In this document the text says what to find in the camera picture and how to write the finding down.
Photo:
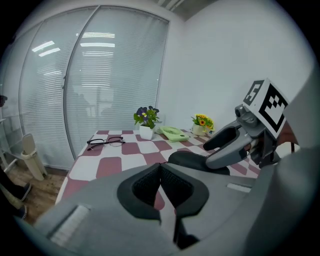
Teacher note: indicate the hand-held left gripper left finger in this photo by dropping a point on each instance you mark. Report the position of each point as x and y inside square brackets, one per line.
[100, 215]

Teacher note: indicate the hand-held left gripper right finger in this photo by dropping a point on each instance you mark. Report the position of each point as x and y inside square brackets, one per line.
[215, 200]

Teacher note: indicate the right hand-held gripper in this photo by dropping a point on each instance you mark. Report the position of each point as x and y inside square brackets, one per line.
[271, 107]

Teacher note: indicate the black glasses case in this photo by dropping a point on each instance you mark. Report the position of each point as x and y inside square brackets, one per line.
[187, 160]

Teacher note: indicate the yellow flowers in white cup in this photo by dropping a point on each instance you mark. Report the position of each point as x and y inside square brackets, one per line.
[202, 125]

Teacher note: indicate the green desk fan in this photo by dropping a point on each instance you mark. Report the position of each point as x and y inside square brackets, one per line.
[173, 133]

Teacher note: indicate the checkered red white table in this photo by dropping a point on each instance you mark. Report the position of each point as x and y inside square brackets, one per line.
[110, 162]

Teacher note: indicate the brown chair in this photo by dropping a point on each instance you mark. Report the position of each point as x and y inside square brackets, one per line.
[288, 133]

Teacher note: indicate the dark shoe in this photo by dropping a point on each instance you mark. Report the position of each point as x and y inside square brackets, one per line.
[21, 212]
[23, 191]

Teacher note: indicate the purple flower white pot plant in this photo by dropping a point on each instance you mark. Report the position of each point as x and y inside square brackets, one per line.
[146, 122]

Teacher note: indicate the cream plastic bin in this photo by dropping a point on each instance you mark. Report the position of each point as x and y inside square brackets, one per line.
[32, 157]

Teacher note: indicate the white window blinds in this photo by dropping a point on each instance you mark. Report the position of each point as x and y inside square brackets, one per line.
[100, 87]

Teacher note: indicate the black frame eyeglasses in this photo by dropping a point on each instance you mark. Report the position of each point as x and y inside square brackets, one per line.
[106, 143]

